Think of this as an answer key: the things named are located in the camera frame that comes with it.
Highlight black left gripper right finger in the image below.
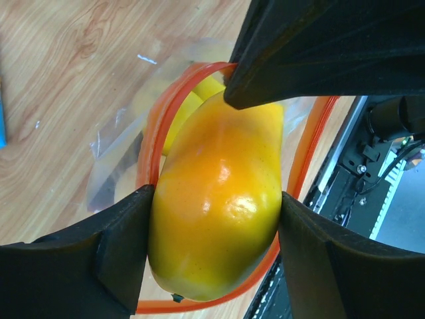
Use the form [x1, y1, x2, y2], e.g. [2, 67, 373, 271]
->
[278, 193, 424, 318]

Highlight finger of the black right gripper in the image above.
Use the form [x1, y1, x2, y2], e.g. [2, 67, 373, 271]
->
[224, 0, 424, 109]

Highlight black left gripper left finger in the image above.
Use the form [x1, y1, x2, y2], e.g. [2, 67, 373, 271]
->
[1, 185, 154, 318]

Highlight orange yellow mango toy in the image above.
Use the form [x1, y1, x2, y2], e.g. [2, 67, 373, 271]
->
[148, 93, 284, 301]

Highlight clear zip top bag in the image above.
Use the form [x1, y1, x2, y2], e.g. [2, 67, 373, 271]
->
[86, 37, 341, 315]

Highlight blue patterned cloth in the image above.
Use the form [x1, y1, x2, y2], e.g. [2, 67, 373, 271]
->
[0, 90, 7, 149]

